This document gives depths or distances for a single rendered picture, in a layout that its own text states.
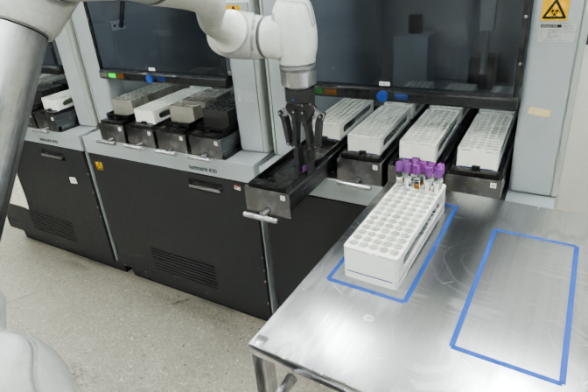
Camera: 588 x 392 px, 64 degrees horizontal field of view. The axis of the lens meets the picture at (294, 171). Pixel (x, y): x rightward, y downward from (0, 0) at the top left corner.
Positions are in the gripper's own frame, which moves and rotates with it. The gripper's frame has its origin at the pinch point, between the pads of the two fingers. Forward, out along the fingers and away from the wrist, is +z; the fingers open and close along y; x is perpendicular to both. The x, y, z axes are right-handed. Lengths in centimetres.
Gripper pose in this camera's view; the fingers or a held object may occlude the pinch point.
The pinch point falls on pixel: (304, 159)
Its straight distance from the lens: 125.7
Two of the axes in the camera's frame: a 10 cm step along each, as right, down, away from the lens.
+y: -8.7, -1.4, 4.7
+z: 0.8, 9.0, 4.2
